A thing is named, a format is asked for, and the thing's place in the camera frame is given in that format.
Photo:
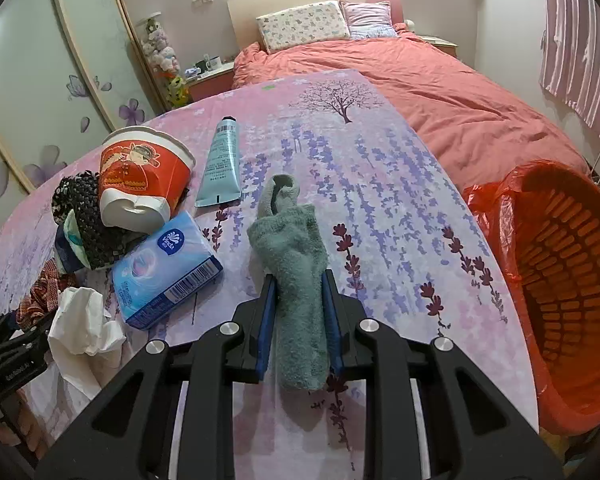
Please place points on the light blue cream tube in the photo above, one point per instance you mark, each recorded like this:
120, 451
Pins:
220, 160

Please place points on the lavender print pink tablecloth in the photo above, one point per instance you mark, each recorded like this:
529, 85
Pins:
380, 185

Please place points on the plush toy stack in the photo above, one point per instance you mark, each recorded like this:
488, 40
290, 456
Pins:
162, 57

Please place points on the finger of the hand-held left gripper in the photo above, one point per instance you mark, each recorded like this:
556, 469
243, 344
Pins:
15, 342

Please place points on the red plastic bag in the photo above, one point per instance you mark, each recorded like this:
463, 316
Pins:
485, 205

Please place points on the blue tissue pack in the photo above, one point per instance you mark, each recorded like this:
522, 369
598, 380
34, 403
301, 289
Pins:
165, 270

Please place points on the bed with salmon duvet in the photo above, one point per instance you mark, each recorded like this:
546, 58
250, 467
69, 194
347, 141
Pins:
430, 85

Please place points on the red printed paper cup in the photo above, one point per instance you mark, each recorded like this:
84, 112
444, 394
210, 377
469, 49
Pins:
140, 170

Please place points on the cream nightstand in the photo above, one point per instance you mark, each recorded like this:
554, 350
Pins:
440, 45

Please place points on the white wall socket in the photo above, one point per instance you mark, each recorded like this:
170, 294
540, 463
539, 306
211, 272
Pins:
203, 0

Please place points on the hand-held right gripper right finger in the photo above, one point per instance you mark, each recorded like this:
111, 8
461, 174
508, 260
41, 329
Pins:
332, 325

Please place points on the floral print pillow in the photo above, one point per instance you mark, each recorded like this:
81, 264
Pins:
300, 25

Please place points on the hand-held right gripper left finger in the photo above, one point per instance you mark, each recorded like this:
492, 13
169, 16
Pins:
267, 320

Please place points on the pink striped curtain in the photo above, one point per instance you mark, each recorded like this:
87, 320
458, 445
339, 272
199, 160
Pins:
580, 35

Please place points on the black white checkered cloth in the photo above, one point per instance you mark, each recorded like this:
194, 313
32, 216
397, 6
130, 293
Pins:
95, 240

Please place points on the flower print wardrobe doors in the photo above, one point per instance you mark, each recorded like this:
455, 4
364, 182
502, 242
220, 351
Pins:
55, 60

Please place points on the dark blue cloth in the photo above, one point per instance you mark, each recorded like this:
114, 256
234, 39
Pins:
62, 255

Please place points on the orange plastic basket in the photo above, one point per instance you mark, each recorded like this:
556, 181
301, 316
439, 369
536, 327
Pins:
555, 270

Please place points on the pink striped pillow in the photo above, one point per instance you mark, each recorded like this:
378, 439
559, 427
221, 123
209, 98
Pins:
367, 17

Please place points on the red patterned cloth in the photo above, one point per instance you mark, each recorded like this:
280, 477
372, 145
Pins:
40, 295

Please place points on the white tissue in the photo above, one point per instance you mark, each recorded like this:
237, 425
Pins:
80, 330

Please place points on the grey-green terry sock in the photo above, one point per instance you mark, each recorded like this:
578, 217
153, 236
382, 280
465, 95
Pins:
300, 260

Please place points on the pink white nightstand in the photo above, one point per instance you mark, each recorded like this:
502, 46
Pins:
210, 85

